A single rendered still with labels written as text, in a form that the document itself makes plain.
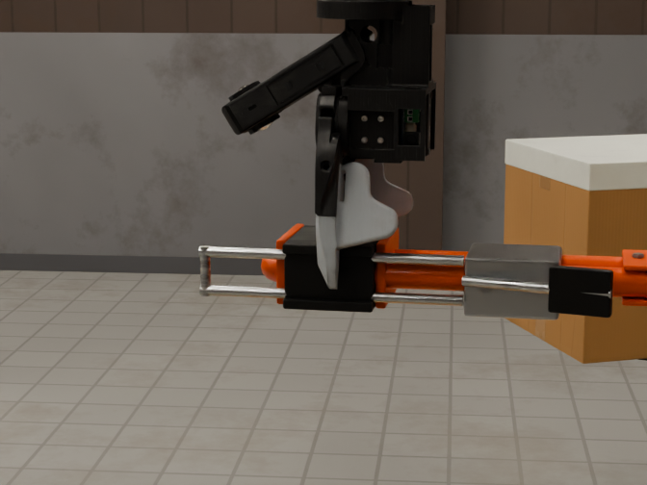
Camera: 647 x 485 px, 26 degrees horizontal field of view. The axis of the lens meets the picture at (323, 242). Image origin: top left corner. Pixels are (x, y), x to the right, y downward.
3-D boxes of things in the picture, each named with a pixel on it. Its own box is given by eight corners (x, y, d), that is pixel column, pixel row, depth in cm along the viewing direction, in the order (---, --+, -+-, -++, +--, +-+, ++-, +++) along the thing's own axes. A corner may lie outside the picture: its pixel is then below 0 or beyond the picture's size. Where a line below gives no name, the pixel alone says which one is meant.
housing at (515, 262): (560, 301, 109) (562, 243, 108) (558, 321, 102) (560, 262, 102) (470, 297, 110) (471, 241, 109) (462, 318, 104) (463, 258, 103)
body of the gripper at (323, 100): (424, 171, 101) (427, 2, 99) (307, 167, 103) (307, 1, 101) (434, 157, 109) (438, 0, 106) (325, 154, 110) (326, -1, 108)
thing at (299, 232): (399, 288, 112) (399, 226, 111) (385, 309, 105) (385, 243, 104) (296, 283, 114) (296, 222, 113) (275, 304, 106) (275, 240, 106)
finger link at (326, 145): (332, 212, 100) (341, 93, 101) (311, 211, 100) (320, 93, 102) (343, 226, 104) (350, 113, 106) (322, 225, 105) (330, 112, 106)
